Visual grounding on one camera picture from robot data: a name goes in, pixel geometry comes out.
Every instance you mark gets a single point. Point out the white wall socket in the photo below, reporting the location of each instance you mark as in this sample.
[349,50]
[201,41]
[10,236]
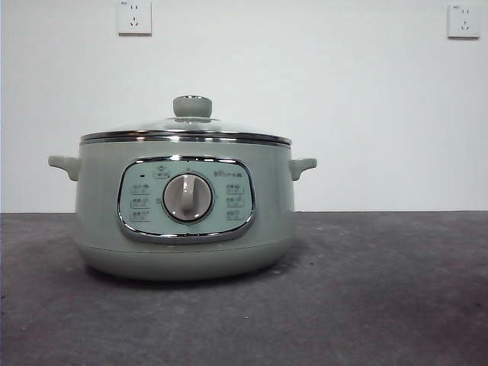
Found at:
[134,18]
[463,22]

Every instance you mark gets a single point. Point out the glass lid with green knob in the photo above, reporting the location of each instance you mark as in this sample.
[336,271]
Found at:
[192,106]

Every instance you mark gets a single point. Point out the pale green electric cooking pot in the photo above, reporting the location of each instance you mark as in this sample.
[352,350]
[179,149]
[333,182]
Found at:
[99,213]

